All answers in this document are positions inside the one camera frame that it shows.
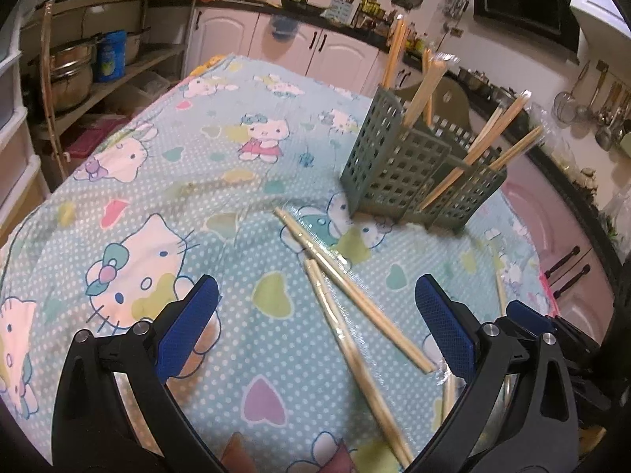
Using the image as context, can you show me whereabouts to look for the wooden shelf unit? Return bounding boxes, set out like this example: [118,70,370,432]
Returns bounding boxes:
[20,0,198,193]

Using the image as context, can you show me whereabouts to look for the stacked steel steamer pot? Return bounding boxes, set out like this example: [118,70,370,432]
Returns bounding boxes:
[27,34,97,112]

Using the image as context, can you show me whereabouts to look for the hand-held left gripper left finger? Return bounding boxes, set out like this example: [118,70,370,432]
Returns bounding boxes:
[52,273,220,473]

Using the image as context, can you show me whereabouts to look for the black range hood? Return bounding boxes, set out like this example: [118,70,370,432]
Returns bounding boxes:
[466,0,581,53]

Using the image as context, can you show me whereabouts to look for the bamboo stick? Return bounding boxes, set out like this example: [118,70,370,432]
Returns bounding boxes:
[42,0,70,181]

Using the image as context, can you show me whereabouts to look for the blue cutlery holder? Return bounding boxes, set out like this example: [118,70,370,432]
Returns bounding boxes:
[328,0,362,26]

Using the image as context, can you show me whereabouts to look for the green plastic utensil caddy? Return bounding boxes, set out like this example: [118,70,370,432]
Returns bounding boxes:
[340,76,508,232]

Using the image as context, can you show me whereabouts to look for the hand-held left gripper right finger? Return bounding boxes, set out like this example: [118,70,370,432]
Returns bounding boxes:
[409,273,580,473]

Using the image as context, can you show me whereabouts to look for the steel pot with lid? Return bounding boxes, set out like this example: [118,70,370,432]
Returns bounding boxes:
[457,66,495,95]

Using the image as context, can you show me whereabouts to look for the hanging steel ladle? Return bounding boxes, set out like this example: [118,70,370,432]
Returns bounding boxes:
[577,61,606,124]

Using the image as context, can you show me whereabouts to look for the hanging wire strainer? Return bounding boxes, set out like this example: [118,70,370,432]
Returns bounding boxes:
[553,61,582,124]

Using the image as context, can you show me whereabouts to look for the pink lid plastic container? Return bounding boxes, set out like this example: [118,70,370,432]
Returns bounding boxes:
[64,115,130,159]

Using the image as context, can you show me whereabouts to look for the black wok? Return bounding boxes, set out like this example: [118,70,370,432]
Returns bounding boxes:
[280,0,329,17]

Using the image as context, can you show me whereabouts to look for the white plastic drawer unit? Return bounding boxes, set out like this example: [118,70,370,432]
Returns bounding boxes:
[0,10,51,210]

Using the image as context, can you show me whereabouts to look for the blue tin can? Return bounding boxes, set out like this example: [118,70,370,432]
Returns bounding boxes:
[93,30,128,84]

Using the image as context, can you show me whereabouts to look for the white lower kitchen cabinets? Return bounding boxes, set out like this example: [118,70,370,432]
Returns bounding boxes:
[190,5,627,336]

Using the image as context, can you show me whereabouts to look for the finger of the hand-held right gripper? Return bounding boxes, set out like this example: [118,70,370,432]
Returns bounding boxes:
[507,300,550,337]

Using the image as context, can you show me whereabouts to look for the cartoon cat printed blanket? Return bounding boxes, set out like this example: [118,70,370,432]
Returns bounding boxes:
[0,54,553,473]

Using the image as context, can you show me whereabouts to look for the steel pot on shelf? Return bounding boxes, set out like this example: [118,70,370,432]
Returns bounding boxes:
[125,27,151,65]

